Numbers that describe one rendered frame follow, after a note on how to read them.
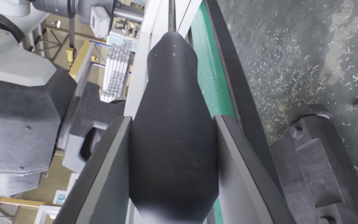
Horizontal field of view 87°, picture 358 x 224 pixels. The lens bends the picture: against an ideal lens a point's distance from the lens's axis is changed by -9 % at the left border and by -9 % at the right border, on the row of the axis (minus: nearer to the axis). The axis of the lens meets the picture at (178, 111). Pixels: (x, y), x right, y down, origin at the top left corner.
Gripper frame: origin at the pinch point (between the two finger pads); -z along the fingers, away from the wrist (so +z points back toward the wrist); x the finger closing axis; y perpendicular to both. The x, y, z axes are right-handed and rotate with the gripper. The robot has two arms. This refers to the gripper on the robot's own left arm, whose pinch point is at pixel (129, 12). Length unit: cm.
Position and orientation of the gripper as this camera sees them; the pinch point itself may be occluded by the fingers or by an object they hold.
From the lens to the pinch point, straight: 47.1
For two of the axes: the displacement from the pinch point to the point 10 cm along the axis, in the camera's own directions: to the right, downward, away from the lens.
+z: -9.3, -2.0, -2.9
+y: 0.3, 7.8, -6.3
